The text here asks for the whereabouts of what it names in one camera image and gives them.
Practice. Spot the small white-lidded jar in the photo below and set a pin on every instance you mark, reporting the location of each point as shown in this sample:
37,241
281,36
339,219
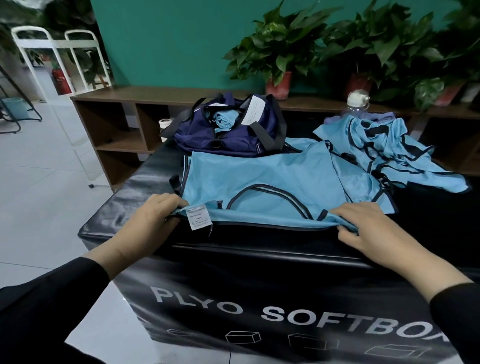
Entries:
165,124

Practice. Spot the white metal rack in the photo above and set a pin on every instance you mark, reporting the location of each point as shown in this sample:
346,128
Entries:
67,11

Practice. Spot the navy blue bag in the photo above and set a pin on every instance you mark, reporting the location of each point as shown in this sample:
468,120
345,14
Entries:
195,139

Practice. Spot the red bottle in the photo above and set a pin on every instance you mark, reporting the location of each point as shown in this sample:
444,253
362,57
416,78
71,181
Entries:
60,80

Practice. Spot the teal bucket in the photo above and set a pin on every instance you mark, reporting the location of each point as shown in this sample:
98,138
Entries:
15,107

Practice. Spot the person's left hand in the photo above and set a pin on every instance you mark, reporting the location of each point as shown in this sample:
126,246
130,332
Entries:
146,229

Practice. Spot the person's left forearm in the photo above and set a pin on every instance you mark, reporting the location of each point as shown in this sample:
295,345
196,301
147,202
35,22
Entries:
52,307

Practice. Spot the black leather bench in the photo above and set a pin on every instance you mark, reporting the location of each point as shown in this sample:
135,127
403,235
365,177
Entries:
300,285

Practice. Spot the green plant in white pot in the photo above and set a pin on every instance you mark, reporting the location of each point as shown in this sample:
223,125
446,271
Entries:
450,52

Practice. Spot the clear bottle silver cap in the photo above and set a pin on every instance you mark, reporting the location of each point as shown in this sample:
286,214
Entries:
358,100

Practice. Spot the person's right forearm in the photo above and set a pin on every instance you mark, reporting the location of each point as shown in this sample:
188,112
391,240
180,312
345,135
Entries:
450,315

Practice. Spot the green plant in red pot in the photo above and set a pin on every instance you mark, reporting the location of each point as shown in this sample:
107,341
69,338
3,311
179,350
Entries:
371,41
277,41

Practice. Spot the person's right hand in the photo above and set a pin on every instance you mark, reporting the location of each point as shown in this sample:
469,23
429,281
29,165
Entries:
382,240

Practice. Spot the wooden shelf cabinet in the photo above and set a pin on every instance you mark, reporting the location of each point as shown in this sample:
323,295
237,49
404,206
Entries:
112,139

